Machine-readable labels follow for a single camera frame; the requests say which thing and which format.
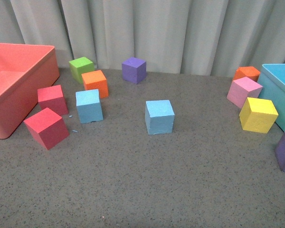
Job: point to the light blue foam cube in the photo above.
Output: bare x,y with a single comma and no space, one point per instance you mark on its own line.
89,106
159,117

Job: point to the purple foam cube by curtain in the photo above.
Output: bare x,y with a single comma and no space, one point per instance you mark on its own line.
134,70

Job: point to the green foam cube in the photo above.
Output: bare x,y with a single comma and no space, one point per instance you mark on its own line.
79,66

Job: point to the red foam cube rear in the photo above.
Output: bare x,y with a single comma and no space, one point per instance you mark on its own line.
53,98

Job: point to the red foam cube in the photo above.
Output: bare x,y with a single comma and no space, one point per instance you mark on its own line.
47,128
53,98

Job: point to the red foam cube front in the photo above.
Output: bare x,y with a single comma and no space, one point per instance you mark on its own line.
47,128

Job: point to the pink foam cube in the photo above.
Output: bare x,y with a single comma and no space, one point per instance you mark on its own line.
241,89

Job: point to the grey curtain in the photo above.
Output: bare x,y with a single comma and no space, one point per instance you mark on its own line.
199,37

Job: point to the yellow foam cube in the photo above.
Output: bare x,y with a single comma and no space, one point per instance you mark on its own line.
258,115

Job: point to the orange foam cube by bin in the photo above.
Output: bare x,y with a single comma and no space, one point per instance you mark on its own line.
247,71

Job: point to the red plastic bin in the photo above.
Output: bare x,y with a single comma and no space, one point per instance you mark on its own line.
23,70

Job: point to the light blue plastic bin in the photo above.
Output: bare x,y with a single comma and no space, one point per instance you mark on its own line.
272,78

